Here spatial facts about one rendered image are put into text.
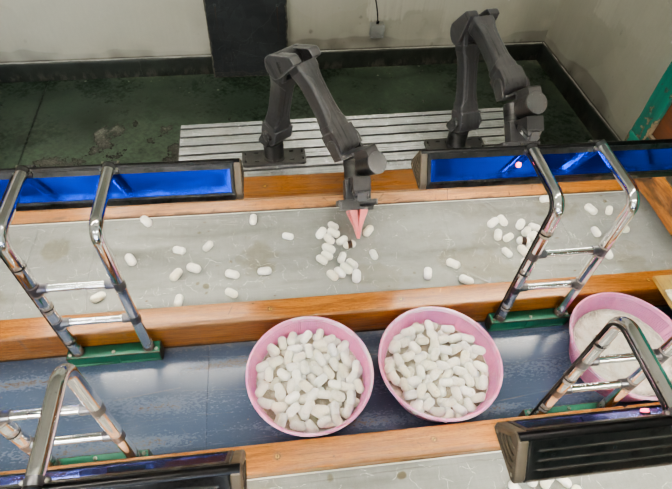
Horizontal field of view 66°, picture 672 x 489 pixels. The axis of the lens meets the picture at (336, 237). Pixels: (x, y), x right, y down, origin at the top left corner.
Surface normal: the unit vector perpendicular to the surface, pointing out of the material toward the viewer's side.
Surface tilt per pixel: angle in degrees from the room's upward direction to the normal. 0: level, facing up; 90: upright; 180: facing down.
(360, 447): 0
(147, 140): 0
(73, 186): 58
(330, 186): 0
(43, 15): 90
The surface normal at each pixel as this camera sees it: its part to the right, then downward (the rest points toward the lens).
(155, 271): 0.04, -0.65
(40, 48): 0.15, 0.73
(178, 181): 0.12, 0.30
